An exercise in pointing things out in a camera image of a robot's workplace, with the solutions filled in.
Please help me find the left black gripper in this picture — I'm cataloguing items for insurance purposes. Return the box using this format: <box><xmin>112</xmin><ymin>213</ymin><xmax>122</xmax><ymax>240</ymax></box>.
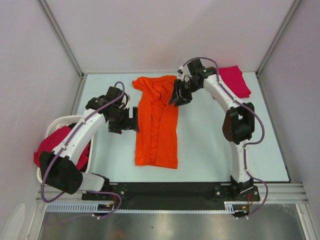
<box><xmin>109</xmin><ymin>106</ymin><xmax>139</xmax><ymax>135</ymax></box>

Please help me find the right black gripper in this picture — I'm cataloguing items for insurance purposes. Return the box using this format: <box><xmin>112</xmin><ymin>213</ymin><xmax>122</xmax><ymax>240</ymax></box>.
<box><xmin>169</xmin><ymin>79</ymin><xmax>202</xmax><ymax>108</ymax></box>

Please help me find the orange t shirt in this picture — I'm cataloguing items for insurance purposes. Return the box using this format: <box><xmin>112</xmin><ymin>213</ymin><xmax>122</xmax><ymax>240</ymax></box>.
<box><xmin>132</xmin><ymin>75</ymin><xmax>179</xmax><ymax>169</ymax></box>

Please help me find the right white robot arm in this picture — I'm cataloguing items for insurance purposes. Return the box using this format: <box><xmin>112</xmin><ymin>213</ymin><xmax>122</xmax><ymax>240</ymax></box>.
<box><xmin>169</xmin><ymin>57</ymin><xmax>255</xmax><ymax>201</ymax></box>

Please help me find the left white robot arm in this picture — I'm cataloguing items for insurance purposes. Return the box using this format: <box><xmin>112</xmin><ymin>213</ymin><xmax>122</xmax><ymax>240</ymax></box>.
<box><xmin>39</xmin><ymin>86</ymin><xmax>139</xmax><ymax>200</ymax></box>

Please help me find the folded magenta t shirt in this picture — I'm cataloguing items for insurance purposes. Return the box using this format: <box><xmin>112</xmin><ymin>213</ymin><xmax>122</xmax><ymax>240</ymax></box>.
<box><xmin>219</xmin><ymin>65</ymin><xmax>252</xmax><ymax>99</ymax></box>

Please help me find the black garment in basket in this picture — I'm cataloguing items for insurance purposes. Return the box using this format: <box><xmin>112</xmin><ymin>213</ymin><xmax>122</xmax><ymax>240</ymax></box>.
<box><xmin>67</xmin><ymin>121</ymin><xmax>78</xmax><ymax>129</ymax></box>

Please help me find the white plastic laundry basket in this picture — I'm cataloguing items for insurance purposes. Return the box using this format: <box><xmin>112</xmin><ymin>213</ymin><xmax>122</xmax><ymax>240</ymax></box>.
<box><xmin>36</xmin><ymin>115</ymin><xmax>94</xmax><ymax>183</ymax></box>

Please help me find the magenta t shirt in basket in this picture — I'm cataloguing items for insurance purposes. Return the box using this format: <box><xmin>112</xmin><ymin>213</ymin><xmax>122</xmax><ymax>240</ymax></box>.
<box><xmin>33</xmin><ymin>126</ymin><xmax>91</xmax><ymax>172</ymax></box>

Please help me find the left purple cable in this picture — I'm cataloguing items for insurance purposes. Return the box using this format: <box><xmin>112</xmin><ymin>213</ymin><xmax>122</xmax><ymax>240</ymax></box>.
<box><xmin>39</xmin><ymin>81</ymin><xmax>126</xmax><ymax>223</ymax></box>

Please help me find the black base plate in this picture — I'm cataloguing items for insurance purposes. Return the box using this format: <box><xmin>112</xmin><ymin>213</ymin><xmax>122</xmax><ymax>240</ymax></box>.
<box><xmin>81</xmin><ymin>181</ymin><xmax>261</xmax><ymax>211</ymax></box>

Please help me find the grey slotted cable duct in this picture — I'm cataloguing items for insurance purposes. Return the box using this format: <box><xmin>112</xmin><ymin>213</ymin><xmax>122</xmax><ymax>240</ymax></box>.
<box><xmin>46</xmin><ymin>202</ymin><xmax>247</xmax><ymax>214</ymax></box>

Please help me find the aluminium frame rail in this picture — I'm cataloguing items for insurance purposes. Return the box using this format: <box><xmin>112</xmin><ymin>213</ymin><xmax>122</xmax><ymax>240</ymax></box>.
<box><xmin>35</xmin><ymin>182</ymin><xmax>309</xmax><ymax>204</ymax></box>

